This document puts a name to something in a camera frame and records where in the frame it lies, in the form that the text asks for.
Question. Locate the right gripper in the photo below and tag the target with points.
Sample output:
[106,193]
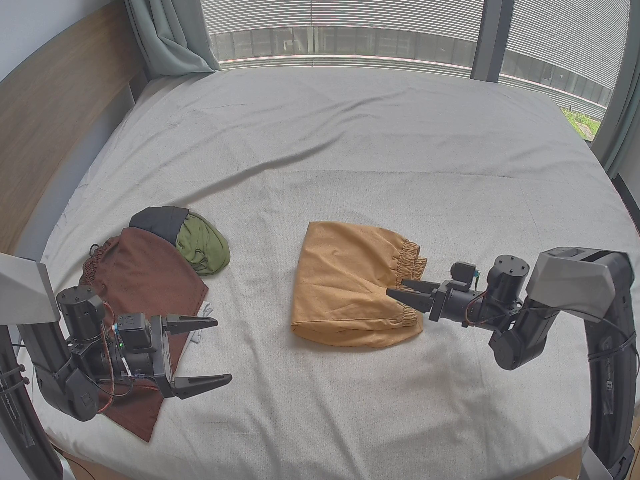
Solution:
[455,305]

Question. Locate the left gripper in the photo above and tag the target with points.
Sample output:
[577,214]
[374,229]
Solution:
[142,365]

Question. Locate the tan shorts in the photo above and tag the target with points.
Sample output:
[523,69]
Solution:
[345,278]

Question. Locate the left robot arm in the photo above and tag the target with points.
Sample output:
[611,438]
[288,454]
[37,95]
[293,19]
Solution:
[55,368]

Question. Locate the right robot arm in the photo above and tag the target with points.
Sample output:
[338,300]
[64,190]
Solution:
[575,283]

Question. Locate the bed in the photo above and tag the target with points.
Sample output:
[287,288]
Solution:
[320,143]

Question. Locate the white garment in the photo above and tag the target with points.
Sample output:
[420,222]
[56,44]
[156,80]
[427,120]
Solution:
[202,314]

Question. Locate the brown garment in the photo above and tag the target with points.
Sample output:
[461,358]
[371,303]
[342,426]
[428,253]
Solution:
[150,278]

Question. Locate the green garment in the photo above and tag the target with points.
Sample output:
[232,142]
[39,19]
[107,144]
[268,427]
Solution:
[200,245]

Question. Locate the black garment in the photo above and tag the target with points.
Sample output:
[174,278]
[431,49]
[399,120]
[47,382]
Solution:
[155,220]

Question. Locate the grey-green curtain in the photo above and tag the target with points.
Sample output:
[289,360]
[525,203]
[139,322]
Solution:
[622,128]
[165,33]

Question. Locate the window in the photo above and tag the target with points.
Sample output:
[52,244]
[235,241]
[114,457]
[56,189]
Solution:
[350,13]

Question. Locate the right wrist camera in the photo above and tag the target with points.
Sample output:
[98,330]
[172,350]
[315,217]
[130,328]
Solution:
[462,273]

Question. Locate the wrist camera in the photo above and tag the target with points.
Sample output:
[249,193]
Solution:
[131,330]
[462,273]

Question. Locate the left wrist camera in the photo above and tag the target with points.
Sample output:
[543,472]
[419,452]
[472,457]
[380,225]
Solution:
[131,330]

